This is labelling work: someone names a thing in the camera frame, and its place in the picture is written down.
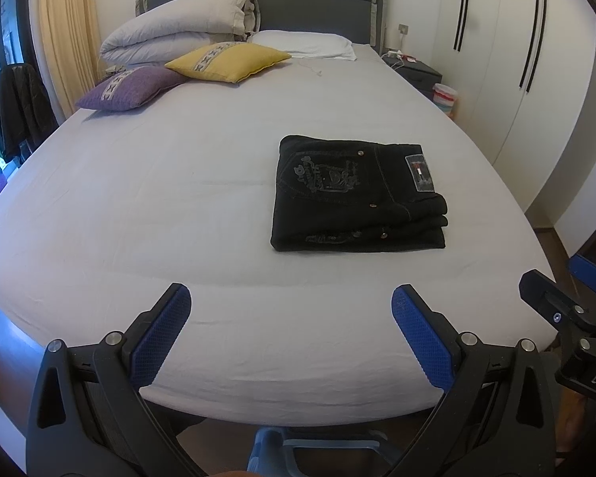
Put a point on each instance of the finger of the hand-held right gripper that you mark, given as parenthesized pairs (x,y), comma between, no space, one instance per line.
(551,298)
(593,273)

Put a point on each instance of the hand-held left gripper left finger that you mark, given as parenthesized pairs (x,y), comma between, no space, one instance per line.
(164,333)

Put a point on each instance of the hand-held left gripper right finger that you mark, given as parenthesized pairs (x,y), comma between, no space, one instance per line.
(422,338)

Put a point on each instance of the black denim pants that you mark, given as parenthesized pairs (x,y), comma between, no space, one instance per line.
(337,208)

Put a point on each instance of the bed with white sheet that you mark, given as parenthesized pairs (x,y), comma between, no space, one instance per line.
(179,208)

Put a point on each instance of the light blue plastic stool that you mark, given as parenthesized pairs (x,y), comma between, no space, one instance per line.
(298,452)

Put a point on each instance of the white striped waste bin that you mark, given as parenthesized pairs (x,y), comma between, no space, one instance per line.
(444,102)

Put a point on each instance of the white wardrobe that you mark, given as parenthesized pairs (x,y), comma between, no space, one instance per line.
(501,59)

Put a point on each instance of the purple cushion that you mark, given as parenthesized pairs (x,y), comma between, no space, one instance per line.
(129,89)

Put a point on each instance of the dark grey nightstand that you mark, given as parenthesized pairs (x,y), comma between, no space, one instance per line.
(422,77)

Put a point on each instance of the black hanging jacket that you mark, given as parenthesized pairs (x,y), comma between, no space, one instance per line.
(20,109)

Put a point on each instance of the yellow cushion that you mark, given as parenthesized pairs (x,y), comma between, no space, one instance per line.
(228,62)

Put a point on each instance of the folded grey duvet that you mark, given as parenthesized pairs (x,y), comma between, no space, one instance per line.
(179,25)

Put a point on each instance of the beige curtain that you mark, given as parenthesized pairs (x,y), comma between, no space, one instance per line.
(64,35)

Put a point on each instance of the white pillow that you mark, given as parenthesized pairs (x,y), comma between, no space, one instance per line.
(303,42)

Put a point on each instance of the wall socket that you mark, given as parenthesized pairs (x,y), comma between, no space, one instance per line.
(404,29)

